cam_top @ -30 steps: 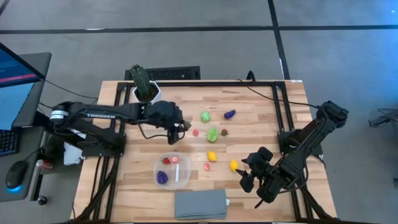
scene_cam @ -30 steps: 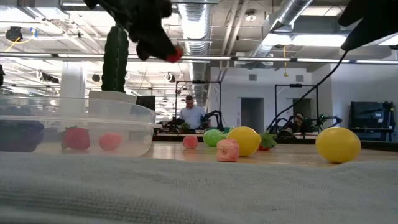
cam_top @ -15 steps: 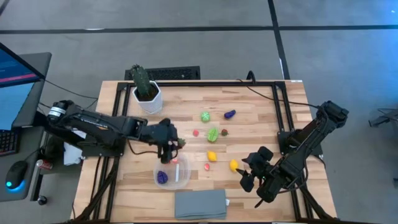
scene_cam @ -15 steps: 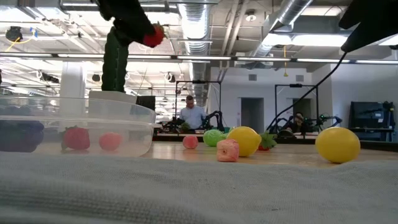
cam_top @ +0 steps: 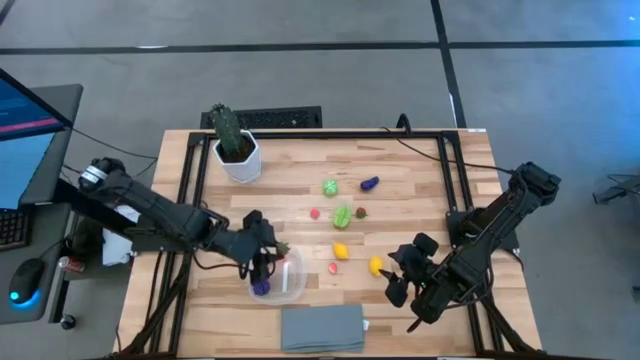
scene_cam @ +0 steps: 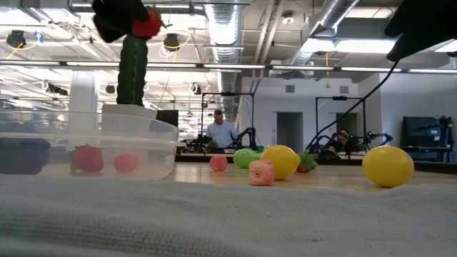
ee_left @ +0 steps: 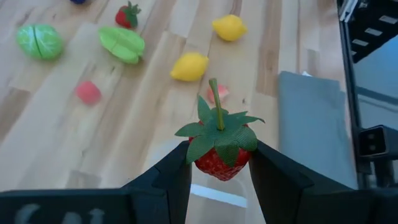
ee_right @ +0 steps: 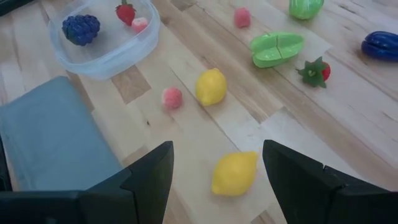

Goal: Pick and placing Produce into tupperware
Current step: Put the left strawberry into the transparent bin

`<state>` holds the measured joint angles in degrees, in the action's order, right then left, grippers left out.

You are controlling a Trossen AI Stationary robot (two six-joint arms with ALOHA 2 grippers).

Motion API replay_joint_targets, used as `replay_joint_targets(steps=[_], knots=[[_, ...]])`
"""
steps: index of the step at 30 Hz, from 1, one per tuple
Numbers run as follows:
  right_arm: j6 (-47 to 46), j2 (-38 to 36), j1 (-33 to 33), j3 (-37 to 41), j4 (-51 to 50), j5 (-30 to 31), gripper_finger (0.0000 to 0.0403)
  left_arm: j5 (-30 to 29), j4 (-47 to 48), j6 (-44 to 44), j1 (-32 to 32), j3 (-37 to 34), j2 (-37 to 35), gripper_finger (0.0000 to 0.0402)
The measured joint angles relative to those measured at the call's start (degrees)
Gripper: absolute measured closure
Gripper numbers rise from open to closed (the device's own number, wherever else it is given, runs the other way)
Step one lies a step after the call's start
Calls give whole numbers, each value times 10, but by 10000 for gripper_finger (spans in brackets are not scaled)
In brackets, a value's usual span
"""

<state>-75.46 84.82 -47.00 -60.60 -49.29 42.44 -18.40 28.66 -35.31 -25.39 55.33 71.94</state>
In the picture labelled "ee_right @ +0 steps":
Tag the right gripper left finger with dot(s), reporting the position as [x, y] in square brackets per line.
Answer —
[124, 199]

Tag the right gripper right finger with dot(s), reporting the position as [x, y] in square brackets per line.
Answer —
[311, 193]

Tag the yellow toy lemon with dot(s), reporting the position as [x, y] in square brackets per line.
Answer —
[211, 87]
[234, 174]

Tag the pink toy fruit piece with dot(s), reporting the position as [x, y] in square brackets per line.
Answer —
[139, 25]
[242, 17]
[172, 98]

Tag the red toy strawberry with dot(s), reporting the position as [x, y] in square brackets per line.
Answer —
[314, 73]
[126, 13]

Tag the clear plastic tupperware container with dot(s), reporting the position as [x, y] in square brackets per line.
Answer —
[105, 56]

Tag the green split toy vegetable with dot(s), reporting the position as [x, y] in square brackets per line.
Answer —
[276, 49]

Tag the purple toy grape bunch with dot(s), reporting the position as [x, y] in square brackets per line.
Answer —
[81, 29]

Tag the round light green toy fruit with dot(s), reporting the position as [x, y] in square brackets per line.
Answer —
[306, 7]

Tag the grey woven cloth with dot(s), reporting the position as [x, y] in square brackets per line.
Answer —
[56, 133]

